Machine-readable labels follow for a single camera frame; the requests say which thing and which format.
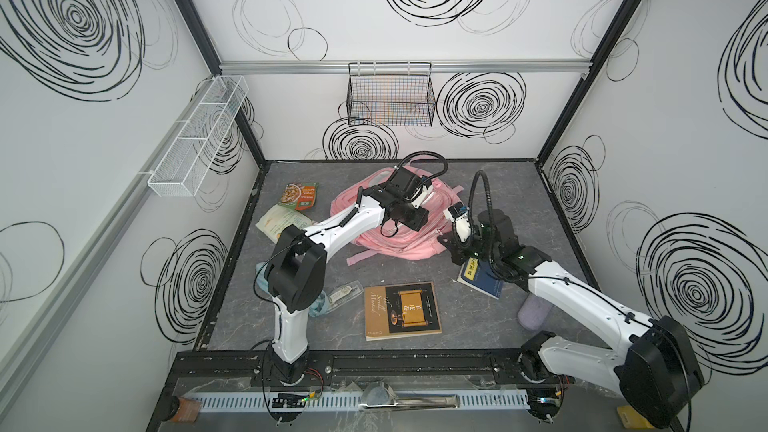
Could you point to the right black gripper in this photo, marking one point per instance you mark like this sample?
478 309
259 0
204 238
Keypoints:
452 240

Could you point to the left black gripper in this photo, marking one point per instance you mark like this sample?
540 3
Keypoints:
417 216

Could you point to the blue book yellow label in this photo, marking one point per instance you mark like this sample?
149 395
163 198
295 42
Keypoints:
478 276

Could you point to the brown and black book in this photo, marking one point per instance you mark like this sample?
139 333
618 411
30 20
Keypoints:
399 311

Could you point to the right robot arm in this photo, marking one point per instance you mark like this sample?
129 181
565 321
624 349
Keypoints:
650 362

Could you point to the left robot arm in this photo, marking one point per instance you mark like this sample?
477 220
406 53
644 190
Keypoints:
297 268

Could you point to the lilac glasses case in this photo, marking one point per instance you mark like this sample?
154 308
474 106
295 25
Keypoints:
534 312

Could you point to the orange green food packet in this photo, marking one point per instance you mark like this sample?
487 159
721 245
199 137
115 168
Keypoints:
299 196

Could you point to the clear plastic packet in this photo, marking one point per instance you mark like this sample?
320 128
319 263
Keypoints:
344 294

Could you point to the white green spout pouch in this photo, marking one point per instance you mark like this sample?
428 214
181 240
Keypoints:
277 218

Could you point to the light blue pencil pouch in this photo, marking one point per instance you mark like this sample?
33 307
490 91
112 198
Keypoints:
318 308

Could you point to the yellow black button box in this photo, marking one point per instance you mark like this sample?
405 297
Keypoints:
631 419

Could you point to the brown black button box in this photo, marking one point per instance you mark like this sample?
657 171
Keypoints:
179 409

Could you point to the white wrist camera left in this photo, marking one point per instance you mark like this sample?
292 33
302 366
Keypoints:
422 195

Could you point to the black wire wall basket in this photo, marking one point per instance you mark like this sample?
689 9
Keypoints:
390 93

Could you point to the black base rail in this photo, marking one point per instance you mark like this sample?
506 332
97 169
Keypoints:
329 367

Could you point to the white slotted cable duct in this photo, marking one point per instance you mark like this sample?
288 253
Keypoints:
257 402

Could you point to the white mesh wall shelf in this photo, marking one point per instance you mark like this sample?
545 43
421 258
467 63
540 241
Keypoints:
191 155

